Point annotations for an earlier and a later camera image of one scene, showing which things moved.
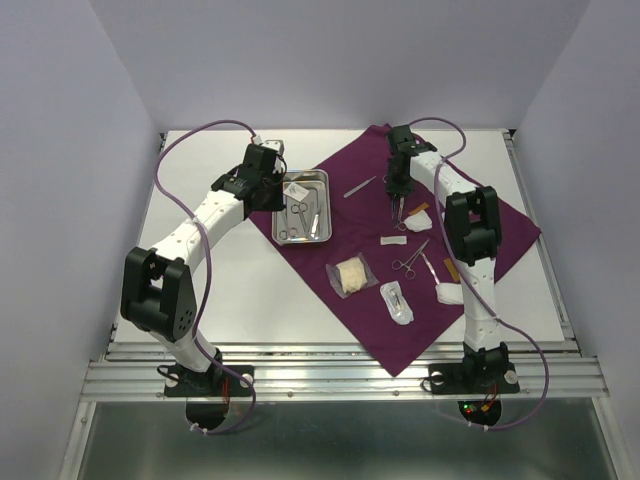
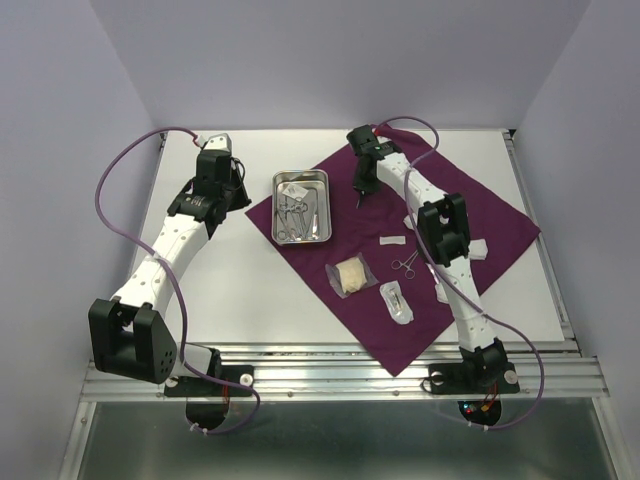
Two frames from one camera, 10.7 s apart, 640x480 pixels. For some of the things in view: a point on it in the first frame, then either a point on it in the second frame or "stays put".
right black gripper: [394, 187] to [360, 185]
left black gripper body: [274, 194] to [235, 192]
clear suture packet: [398, 306] stays put
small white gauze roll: [393, 240] stays put
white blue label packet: [296, 191] stays put
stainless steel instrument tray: [306, 215] stays put
